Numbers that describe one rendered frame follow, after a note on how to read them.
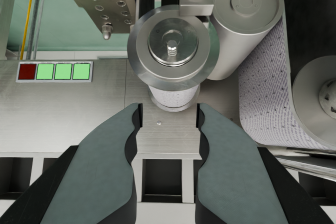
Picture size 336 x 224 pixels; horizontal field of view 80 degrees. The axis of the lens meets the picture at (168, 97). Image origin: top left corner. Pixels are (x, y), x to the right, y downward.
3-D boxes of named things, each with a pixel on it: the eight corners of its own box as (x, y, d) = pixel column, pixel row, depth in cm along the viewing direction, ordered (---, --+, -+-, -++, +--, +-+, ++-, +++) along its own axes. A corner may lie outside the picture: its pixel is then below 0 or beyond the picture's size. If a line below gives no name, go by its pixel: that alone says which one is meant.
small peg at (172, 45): (165, 47, 27) (168, 38, 27) (166, 55, 30) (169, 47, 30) (175, 50, 27) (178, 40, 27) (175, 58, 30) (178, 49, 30)
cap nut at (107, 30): (111, 24, 67) (110, 37, 66) (114, 30, 70) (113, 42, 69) (100, 24, 67) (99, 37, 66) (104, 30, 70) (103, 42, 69)
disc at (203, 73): (217, 2, 33) (222, 90, 30) (216, 4, 34) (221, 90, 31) (128, 5, 34) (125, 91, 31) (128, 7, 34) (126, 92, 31)
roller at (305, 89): (379, 54, 31) (399, 148, 29) (289, 91, 56) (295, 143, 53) (287, 55, 32) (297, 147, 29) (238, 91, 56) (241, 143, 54)
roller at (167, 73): (208, 8, 32) (212, 77, 30) (193, 65, 57) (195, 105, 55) (136, 10, 32) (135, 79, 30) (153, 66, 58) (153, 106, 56)
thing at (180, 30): (198, 17, 31) (197, 64, 29) (197, 24, 33) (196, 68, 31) (149, 16, 31) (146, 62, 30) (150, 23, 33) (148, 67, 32)
